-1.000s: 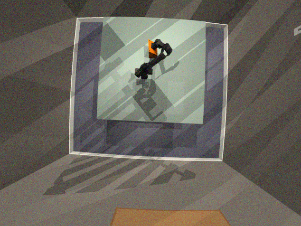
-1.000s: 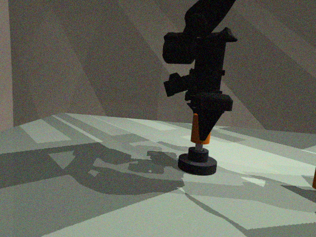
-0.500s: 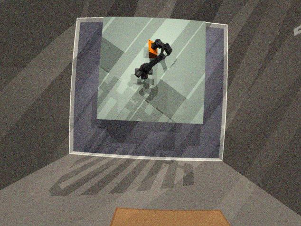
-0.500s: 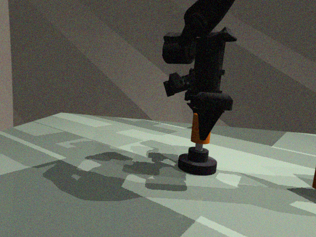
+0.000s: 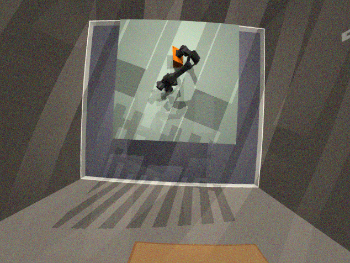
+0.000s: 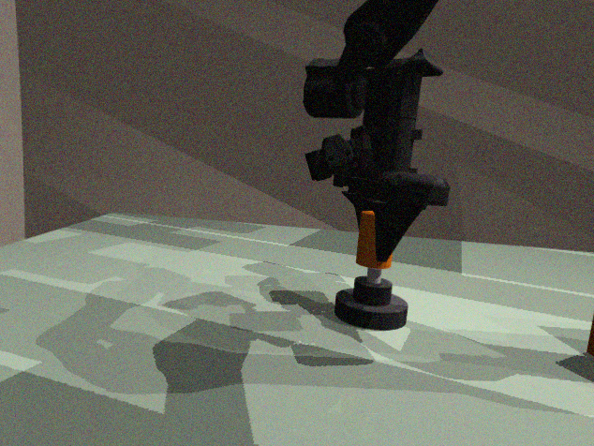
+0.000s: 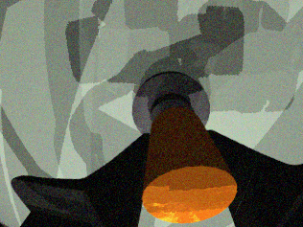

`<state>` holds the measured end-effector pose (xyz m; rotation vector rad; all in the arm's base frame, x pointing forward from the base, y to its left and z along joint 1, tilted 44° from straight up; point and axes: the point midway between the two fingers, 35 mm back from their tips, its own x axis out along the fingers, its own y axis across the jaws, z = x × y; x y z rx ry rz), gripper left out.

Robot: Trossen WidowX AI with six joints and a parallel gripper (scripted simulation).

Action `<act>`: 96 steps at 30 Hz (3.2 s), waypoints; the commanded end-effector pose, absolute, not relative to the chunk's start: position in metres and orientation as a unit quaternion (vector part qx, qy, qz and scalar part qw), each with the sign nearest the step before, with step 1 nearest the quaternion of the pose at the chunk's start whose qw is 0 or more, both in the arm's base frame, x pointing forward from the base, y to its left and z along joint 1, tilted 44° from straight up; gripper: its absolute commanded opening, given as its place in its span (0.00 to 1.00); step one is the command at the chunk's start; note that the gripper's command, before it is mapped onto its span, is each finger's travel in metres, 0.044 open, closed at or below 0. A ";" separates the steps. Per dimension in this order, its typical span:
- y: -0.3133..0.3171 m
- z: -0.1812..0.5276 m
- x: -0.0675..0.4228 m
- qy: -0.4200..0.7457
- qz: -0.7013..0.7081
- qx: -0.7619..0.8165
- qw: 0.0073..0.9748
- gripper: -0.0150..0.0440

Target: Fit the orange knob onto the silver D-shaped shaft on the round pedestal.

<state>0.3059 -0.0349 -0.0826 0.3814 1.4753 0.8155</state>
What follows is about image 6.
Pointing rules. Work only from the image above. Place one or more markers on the orange knob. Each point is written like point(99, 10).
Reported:
point(366, 249)

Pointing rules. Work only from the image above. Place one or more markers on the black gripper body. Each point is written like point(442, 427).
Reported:
point(392, 180)

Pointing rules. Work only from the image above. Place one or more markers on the black round pedestal with silver shaft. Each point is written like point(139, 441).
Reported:
point(371, 305)

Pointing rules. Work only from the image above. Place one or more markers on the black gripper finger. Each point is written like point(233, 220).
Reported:
point(358, 201)
point(391, 222)

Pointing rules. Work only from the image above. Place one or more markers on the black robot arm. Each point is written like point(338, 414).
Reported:
point(344, 87)

